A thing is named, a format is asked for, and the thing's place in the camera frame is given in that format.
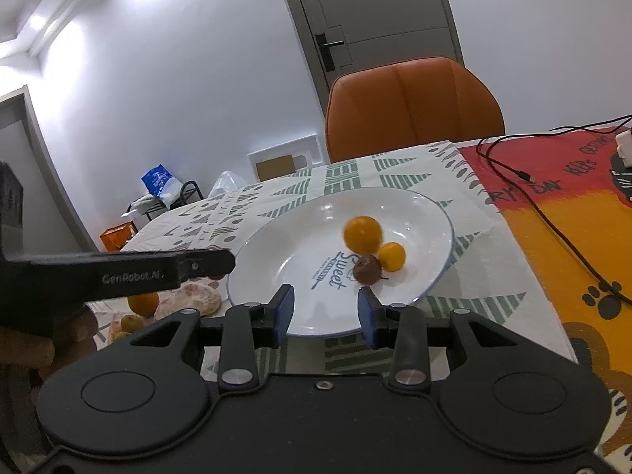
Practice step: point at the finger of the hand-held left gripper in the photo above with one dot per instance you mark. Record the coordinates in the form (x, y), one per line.
(148, 271)

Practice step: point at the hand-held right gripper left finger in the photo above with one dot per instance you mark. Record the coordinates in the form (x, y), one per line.
(285, 308)

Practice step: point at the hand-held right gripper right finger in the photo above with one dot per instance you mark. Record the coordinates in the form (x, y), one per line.
(368, 315)

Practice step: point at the medium orange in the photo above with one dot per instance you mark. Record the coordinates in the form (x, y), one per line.
(144, 305)

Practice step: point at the brown round fruit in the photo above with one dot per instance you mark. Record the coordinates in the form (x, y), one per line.
(368, 270)

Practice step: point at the white plate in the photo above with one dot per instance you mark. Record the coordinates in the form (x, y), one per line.
(296, 256)

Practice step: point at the peeled grapefruit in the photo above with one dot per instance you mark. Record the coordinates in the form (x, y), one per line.
(192, 301)

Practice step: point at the tiny orange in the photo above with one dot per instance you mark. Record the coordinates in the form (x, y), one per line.
(132, 323)

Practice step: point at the small orange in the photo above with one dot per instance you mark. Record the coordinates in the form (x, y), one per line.
(392, 256)

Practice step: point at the peeled citrus piece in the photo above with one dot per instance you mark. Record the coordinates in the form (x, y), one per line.
(115, 332)

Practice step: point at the large orange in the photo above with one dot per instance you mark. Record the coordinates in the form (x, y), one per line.
(363, 233)

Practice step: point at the person's left hand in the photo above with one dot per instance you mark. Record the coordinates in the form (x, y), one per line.
(74, 328)

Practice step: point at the orange paper bag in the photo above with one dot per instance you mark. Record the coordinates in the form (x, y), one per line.
(117, 238)

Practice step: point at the black metal rack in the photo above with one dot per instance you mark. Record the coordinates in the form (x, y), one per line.
(190, 188)

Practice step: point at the blue and white bag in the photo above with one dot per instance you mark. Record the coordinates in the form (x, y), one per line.
(157, 177)

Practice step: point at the white plastic bag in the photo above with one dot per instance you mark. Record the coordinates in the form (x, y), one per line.
(226, 183)

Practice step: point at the brown cardboard sheet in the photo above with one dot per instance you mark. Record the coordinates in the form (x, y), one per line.
(276, 167)

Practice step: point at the patterned tablecloth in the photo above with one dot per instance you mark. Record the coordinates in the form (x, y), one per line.
(395, 173)

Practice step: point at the white foam packaging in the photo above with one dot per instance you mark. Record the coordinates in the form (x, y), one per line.
(301, 145)

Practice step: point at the red and orange printed mat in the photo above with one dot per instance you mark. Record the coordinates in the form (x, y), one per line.
(558, 237)

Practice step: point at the orange leather chair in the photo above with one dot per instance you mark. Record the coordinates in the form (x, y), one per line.
(410, 103)

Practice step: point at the white charger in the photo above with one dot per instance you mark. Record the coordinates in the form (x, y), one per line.
(625, 147)

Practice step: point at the grey door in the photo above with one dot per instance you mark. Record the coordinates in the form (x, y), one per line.
(385, 5)

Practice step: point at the grey door frame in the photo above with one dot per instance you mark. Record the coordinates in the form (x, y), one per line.
(47, 163)

